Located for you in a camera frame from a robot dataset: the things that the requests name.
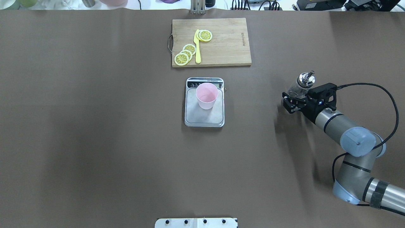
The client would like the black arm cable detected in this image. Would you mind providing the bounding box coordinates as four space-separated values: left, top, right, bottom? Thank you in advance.
332 83 400 183

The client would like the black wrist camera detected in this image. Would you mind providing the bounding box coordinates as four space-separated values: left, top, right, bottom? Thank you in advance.
308 83 337 112

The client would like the lemon slice front left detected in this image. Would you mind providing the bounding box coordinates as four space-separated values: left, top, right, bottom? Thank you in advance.
199 30 213 42

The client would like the pink cup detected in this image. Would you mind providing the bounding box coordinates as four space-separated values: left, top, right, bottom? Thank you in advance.
196 82 218 110

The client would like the lemon slice lower right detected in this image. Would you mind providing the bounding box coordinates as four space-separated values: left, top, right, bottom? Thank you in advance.
183 44 196 55

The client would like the digital kitchen scale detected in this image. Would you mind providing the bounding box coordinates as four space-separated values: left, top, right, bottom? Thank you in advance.
184 77 225 128

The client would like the yellow plastic knife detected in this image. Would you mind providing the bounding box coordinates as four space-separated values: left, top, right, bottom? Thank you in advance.
193 32 201 64

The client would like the lemon slice behind left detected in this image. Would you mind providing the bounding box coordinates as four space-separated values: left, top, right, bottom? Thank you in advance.
195 30 203 41

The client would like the bamboo cutting board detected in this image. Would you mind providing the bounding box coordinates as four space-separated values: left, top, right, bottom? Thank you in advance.
171 18 252 67

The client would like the lemon slice middle right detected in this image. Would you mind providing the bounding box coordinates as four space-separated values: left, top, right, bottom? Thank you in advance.
180 49 193 61

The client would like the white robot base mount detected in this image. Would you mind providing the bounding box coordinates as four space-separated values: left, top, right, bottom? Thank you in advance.
154 218 239 228

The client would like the black water bottle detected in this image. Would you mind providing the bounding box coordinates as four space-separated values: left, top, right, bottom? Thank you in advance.
204 0 216 8

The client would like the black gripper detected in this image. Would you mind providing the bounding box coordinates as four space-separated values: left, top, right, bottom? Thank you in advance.
282 92 326 124

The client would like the glass sauce bottle metal spout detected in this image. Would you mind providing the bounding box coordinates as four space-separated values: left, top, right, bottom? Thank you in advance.
287 71 316 96

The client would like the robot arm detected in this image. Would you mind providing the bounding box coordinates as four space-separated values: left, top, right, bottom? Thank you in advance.
282 89 404 216

